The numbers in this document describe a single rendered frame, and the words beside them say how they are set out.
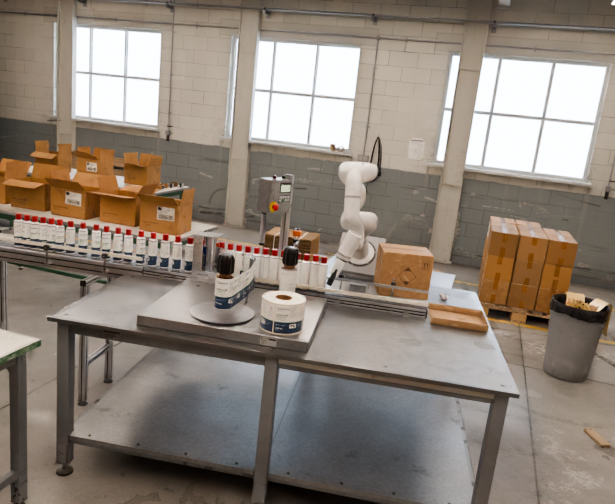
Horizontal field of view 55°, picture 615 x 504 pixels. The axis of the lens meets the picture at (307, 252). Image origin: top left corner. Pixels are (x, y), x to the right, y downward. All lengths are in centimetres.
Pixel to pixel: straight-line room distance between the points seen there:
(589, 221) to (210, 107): 568
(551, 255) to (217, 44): 576
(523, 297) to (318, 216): 366
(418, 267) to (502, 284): 290
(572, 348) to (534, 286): 141
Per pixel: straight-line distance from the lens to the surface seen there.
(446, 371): 267
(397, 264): 347
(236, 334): 266
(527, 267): 630
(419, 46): 855
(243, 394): 355
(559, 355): 514
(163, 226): 487
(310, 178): 883
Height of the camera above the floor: 186
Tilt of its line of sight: 13 degrees down
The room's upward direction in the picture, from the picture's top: 6 degrees clockwise
